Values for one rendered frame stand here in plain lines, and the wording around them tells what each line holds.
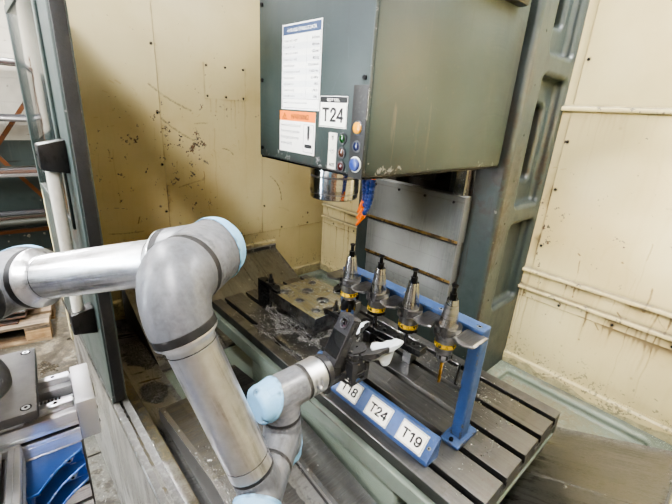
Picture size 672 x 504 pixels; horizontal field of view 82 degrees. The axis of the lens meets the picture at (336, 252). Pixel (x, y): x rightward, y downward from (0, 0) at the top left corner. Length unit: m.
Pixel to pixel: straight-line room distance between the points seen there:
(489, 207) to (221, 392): 1.13
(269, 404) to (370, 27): 0.76
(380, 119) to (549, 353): 1.37
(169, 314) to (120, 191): 1.49
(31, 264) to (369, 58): 0.76
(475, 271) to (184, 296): 1.19
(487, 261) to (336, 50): 0.92
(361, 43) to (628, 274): 1.27
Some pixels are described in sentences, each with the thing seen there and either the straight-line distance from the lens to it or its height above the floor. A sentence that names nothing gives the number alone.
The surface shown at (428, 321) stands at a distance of 0.97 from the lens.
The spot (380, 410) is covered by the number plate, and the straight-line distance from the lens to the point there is 1.11.
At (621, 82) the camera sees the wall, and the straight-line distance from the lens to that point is 1.73.
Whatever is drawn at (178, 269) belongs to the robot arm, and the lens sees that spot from 0.58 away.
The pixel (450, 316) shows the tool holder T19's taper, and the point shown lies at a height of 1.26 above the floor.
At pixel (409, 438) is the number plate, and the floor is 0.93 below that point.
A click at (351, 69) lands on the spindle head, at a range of 0.93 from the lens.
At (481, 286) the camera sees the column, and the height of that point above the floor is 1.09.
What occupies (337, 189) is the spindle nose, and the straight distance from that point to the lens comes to 1.20.
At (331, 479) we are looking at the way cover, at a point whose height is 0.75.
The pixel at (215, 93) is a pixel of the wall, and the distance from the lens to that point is 2.15.
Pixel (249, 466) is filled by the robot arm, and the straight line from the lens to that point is 0.70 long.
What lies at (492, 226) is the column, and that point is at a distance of 1.49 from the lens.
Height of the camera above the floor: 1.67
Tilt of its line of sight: 20 degrees down
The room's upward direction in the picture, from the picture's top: 4 degrees clockwise
